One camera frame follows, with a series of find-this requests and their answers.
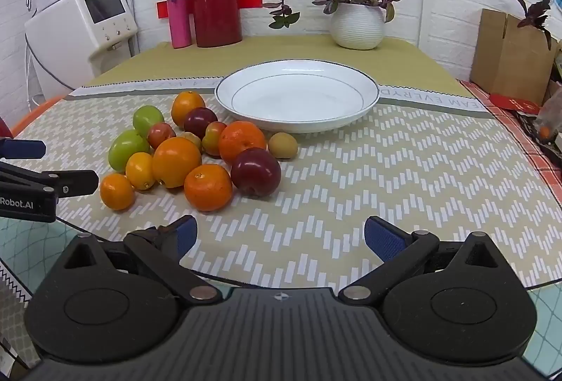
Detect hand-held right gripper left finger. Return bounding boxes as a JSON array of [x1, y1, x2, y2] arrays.
[[64, 214, 223, 306]]

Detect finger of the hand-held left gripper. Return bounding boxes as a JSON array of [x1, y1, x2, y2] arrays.
[[0, 137, 47, 160], [0, 161, 100, 198]]

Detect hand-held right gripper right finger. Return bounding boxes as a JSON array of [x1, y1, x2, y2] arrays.
[[338, 215, 503, 305]]

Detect orange with stem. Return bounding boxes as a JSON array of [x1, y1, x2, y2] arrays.
[[184, 164, 233, 212]]

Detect small yellow orange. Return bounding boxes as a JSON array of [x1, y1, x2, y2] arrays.
[[125, 152, 156, 191]]

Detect large orange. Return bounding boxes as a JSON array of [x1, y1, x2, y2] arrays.
[[152, 137, 203, 189]]

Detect red apple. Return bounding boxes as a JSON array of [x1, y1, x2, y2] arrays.
[[230, 147, 282, 198]]

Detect dark red plum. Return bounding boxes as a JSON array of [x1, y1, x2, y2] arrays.
[[183, 107, 219, 140]]

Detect small brown fruit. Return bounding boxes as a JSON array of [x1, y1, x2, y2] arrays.
[[268, 132, 299, 159]]

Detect white ceramic plate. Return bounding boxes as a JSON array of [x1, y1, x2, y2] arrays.
[[214, 59, 380, 134]]

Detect chevron patterned tablecloth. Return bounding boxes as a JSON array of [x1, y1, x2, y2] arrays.
[[13, 78, 562, 289]]

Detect green round fruit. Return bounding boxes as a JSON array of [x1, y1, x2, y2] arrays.
[[132, 105, 165, 138], [108, 129, 151, 172]]

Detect red and green fruit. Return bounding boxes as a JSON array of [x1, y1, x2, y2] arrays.
[[202, 121, 228, 157]]

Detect small red fruit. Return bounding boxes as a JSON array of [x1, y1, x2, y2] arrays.
[[147, 123, 177, 150]]

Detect white appliance with screen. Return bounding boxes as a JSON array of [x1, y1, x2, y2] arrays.
[[24, 0, 140, 94]]

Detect orange plaid cloth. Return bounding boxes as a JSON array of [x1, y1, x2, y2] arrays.
[[459, 79, 562, 206]]

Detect red envelope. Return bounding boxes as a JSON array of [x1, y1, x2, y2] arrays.
[[489, 93, 541, 115]]

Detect pink bottle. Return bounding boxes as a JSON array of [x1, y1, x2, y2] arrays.
[[166, 0, 193, 49]]

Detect clear plastic bag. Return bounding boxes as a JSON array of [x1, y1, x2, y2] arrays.
[[533, 82, 562, 164]]

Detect olive green table mat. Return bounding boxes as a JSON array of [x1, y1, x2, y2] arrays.
[[90, 34, 472, 98]]

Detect white ribbed plant pot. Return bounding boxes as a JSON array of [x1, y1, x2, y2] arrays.
[[330, 3, 386, 51]]

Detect cardboard box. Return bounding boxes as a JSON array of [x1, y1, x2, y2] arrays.
[[470, 8, 560, 106]]

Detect dark purple plant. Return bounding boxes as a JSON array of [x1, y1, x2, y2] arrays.
[[507, 0, 555, 50]]

